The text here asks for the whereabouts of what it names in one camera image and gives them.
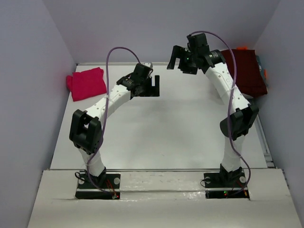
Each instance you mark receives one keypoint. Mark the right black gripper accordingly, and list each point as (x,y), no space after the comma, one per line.
(179,52)

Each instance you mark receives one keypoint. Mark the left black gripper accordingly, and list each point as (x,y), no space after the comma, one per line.
(153,91)

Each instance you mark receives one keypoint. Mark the dark red t shirt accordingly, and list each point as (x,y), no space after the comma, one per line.
(249,79)

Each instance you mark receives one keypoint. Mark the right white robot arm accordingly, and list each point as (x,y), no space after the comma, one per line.
(240,118)

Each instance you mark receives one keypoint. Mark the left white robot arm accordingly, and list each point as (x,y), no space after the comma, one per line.
(88,127)

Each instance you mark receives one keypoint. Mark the orange t shirt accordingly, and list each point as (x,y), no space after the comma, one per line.
(242,48)

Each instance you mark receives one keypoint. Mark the folded pink t shirt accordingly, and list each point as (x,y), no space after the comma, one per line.
(86,84)

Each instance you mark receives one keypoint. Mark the teal blue t shirt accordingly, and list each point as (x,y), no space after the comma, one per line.
(262,70)

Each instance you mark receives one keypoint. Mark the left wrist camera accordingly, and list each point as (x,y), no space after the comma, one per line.
(142,71)

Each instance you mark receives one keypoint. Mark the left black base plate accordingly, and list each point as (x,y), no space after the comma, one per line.
(109,189)

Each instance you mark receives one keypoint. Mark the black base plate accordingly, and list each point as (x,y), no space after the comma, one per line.
(109,189)
(217,189)

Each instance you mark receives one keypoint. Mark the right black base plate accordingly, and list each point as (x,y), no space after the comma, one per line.
(217,189)

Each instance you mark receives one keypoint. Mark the aluminium rail right side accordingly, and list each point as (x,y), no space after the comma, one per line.
(266,151)

